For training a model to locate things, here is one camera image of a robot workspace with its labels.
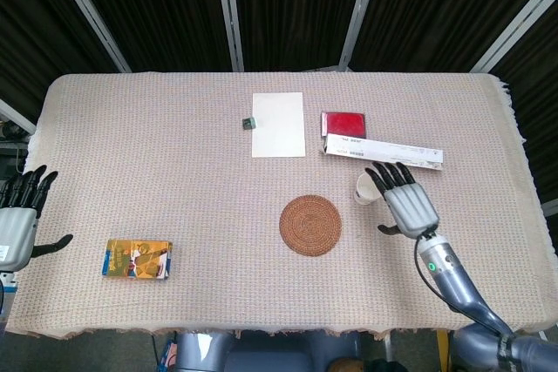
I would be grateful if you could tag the long white cardboard box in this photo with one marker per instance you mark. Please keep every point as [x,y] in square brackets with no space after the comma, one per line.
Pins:
[383,152]

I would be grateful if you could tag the round woven rattan coaster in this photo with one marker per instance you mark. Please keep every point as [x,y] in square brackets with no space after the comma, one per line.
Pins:
[310,226]

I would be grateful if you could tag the beige woven tablecloth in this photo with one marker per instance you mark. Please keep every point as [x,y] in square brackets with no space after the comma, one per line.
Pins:
[174,198]

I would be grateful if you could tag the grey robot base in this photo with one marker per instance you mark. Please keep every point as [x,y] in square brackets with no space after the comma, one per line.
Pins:
[244,352]

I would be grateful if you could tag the white paper cup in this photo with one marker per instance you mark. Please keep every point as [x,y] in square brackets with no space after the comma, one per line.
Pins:
[366,189]

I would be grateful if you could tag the small green cube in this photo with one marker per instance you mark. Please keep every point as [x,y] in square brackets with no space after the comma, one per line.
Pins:
[249,122]

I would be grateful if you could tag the white paper sheet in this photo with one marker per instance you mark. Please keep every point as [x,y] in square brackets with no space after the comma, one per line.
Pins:
[278,124]

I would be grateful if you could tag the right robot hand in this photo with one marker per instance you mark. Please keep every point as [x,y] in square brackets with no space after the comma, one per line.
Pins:
[407,207]

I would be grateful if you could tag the yellow colourful printed box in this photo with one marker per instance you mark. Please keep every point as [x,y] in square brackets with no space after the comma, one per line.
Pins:
[137,259]

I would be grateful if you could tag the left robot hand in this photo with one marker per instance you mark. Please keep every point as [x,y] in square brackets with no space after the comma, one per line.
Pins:
[15,226]

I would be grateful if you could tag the red wallet box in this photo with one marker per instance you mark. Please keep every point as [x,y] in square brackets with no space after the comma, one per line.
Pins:
[344,124]

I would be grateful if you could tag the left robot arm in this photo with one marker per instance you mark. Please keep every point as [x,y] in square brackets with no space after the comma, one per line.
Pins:
[6,285]

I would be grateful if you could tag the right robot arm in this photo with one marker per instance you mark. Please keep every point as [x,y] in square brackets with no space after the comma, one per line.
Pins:
[471,289]

